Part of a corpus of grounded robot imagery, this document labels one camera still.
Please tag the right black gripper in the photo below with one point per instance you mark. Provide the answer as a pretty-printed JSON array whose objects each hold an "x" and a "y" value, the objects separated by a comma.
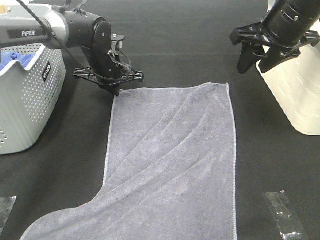
[{"x": 254, "y": 36}]

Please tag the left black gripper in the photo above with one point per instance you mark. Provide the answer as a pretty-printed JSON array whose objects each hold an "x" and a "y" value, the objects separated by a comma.
[{"x": 105, "y": 67}]

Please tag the grey microfiber towel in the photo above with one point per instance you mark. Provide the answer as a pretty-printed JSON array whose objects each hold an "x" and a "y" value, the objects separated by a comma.
[{"x": 170, "y": 171}]

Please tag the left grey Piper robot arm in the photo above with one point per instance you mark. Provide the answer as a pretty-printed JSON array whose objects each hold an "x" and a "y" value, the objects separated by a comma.
[{"x": 59, "y": 29}]

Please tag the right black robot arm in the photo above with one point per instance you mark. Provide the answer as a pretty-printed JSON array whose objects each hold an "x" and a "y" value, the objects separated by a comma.
[{"x": 184, "y": 43}]

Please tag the blue towel in basket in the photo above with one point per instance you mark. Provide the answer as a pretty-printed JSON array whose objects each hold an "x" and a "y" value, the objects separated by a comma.
[{"x": 7, "y": 57}]

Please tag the cream white storage bin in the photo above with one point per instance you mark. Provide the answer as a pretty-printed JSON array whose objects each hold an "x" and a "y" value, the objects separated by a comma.
[{"x": 296, "y": 86}]

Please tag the grey perforated laundry basket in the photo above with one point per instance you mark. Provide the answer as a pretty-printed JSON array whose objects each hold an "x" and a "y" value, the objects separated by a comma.
[{"x": 28, "y": 95}]

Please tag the left clear tape strip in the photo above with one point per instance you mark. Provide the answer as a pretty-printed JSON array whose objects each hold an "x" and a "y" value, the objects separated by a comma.
[{"x": 6, "y": 206}]

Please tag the clear tape strip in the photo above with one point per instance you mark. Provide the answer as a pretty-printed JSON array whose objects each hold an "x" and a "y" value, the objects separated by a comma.
[
  {"x": 6, "y": 206},
  {"x": 285, "y": 217}
]

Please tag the right clear tape strip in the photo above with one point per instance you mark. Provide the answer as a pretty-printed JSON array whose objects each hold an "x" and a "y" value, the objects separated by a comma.
[{"x": 285, "y": 217}]

